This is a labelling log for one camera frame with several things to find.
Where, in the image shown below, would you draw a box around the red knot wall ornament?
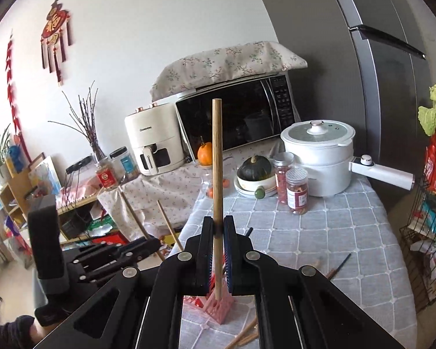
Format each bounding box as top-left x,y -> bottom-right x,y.
40,0 -> 74,87

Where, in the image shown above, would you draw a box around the pile of wooden chopsticks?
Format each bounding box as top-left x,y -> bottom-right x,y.
224,256 -> 323,349

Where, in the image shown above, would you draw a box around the green and white package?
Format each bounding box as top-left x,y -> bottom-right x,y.
86,217 -> 114,234

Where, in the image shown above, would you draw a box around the pink perforated plastic basket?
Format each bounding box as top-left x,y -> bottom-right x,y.
183,254 -> 237,325

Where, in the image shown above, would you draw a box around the long bamboo chopstick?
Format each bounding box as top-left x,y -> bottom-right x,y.
156,201 -> 184,252
211,98 -> 224,301
119,189 -> 167,261

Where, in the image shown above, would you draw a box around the white ceramic pot green knob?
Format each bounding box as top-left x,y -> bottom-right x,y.
234,174 -> 279,199

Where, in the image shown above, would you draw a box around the dry twig branches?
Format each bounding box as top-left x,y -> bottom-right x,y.
47,81 -> 107,161

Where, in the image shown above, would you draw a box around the pink cloth bundle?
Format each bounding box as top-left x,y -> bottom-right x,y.
57,177 -> 99,209

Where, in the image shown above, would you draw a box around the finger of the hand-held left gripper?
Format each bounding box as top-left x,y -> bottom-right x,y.
94,253 -> 156,285
94,237 -> 161,263

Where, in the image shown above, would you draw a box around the glass vase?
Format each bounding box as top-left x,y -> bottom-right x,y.
90,141 -> 108,165

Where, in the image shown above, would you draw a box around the framed picture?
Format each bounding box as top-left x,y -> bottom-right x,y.
28,154 -> 63,197

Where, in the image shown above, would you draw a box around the wooden shelf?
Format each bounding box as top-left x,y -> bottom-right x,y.
0,166 -> 99,263

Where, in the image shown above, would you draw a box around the white label jar red contents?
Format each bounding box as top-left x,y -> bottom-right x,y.
286,168 -> 310,216

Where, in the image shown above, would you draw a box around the grey checked tablecloth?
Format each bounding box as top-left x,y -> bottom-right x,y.
178,174 -> 419,349

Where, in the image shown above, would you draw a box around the black microwave oven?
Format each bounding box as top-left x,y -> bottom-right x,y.
174,74 -> 297,163

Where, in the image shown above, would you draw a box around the red cardboard box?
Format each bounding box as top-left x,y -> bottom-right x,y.
94,232 -> 128,247

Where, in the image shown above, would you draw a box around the tall jar of red contents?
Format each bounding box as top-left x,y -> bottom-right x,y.
273,152 -> 295,204

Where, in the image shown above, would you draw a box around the dark green pumpkin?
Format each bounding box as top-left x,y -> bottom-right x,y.
237,155 -> 273,182

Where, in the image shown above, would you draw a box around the black box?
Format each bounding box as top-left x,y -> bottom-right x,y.
60,210 -> 92,238

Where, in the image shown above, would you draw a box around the red hanging string decoration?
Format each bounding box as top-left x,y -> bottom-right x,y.
5,28 -> 34,165

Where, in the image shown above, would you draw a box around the white electric cooking pot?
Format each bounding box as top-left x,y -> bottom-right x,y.
280,120 -> 415,197

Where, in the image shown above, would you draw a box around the floral cloth cover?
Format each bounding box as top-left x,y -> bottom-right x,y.
150,41 -> 309,103

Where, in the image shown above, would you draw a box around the cream air fryer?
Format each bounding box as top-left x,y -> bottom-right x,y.
124,103 -> 184,176

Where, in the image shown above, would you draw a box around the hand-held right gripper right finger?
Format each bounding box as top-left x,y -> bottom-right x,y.
223,215 -> 405,349

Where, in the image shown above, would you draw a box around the orange tangerine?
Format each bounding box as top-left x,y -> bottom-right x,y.
197,136 -> 213,166

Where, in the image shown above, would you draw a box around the black power strip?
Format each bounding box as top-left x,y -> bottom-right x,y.
66,155 -> 94,174

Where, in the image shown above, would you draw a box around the small floral tablecloth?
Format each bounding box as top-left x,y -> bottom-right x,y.
97,160 -> 212,241

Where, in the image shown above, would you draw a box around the grey refrigerator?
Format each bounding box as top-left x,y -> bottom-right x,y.
247,0 -> 434,206

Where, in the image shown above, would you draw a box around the blue label jar black lid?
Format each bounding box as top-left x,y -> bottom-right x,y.
110,146 -> 139,182

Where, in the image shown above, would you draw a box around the black wire rack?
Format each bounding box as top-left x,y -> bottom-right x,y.
399,177 -> 436,312

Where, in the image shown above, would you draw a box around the person's left forearm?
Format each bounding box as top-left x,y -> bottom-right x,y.
0,314 -> 39,349

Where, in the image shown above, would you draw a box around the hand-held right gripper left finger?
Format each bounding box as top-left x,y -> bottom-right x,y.
33,215 -> 217,349

